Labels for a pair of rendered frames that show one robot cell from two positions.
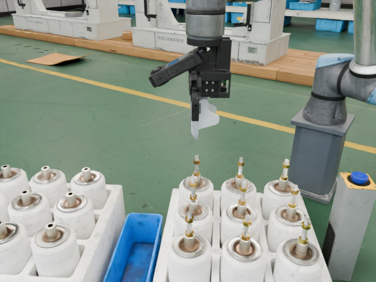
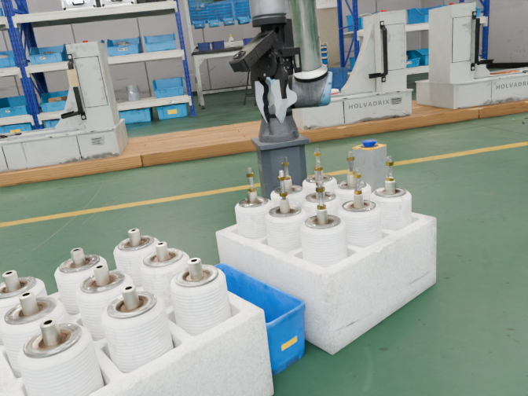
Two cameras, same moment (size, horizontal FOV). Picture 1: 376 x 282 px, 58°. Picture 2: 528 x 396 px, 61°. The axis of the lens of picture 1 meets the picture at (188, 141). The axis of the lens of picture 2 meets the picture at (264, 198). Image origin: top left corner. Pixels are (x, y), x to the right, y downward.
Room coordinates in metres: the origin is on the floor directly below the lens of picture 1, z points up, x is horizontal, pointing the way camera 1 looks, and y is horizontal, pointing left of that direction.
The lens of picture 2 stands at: (-0.02, 0.67, 0.59)
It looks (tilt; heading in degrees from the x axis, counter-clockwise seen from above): 17 degrees down; 318
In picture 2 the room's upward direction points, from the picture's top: 6 degrees counter-clockwise
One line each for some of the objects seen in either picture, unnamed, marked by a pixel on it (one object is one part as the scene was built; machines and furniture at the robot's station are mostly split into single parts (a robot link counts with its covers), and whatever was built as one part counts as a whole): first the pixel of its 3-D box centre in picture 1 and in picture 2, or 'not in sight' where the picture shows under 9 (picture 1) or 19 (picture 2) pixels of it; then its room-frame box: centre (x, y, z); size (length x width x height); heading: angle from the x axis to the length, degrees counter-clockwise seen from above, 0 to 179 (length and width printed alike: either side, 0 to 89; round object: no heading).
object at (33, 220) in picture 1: (34, 229); (114, 327); (0.71, 0.41, 0.16); 0.10 x 0.10 x 0.18
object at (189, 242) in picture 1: (189, 240); (322, 216); (0.55, 0.00, 0.26); 0.02 x 0.02 x 0.03
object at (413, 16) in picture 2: not in sight; (427, 14); (3.01, -5.43, 0.90); 0.50 x 0.38 x 0.21; 144
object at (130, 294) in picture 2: (0, 229); (130, 297); (0.59, 0.42, 0.26); 0.02 x 0.02 x 0.03
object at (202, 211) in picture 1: (193, 210); (285, 211); (0.67, -0.01, 0.25); 0.08 x 0.08 x 0.01
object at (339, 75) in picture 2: not in sight; (326, 84); (3.60, -3.92, 0.19); 0.50 x 0.41 x 0.37; 151
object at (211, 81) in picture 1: (207, 67); (274, 49); (0.68, -0.04, 0.61); 0.09 x 0.08 x 0.12; 92
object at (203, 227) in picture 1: (193, 238); (288, 247); (0.67, -0.01, 0.16); 0.10 x 0.10 x 0.18
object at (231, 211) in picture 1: (241, 213); (320, 197); (0.66, -0.13, 0.25); 0.08 x 0.08 x 0.01
